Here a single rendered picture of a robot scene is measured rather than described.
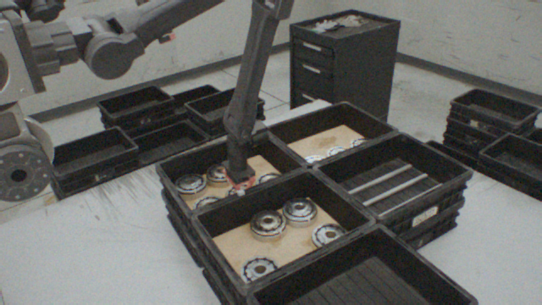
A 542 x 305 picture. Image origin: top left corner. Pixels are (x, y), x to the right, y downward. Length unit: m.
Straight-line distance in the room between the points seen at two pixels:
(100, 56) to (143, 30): 0.09
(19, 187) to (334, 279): 0.78
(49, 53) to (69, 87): 3.36
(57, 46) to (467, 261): 1.20
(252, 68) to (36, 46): 0.48
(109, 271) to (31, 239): 0.35
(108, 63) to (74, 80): 3.33
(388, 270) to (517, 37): 3.37
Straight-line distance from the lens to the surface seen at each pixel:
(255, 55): 0.99
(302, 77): 2.91
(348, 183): 1.39
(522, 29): 4.24
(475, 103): 2.89
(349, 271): 1.11
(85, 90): 4.15
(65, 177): 2.11
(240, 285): 0.95
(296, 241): 1.17
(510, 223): 1.60
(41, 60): 0.75
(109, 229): 1.52
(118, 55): 0.78
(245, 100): 1.05
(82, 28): 0.78
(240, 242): 1.18
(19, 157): 1.06
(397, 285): 1.11
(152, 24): 0.80
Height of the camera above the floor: 1.65
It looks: 33 degrees down
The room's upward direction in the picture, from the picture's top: 2 degrees counter-clockwise
